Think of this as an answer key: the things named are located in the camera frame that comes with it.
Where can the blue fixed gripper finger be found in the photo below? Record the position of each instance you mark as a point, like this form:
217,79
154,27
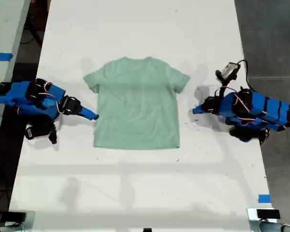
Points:
88,110
199,108

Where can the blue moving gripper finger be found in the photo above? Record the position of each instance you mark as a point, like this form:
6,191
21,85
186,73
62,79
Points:
200,111
87,116

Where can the pale green t-shirt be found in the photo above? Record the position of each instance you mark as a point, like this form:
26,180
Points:
135,108

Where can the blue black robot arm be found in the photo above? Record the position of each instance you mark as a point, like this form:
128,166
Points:
263,108
17,94

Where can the long blue tape strip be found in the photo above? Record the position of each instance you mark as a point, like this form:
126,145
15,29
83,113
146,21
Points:
1,56

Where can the white side table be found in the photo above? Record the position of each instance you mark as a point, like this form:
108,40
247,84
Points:
4,36

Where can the short blue tape strip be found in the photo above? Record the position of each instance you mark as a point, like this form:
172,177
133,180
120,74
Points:
264,198

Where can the small black box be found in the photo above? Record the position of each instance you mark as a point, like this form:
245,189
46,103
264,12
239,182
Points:
268,214
17,216
147,229

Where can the black camera stalk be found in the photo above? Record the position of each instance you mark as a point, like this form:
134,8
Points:
53,135
222,90

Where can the grey black camera box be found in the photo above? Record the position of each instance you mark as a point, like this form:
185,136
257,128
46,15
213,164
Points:
228,71

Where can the silver metal table bracket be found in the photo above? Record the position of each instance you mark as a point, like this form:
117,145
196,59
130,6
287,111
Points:
253,222
29,221

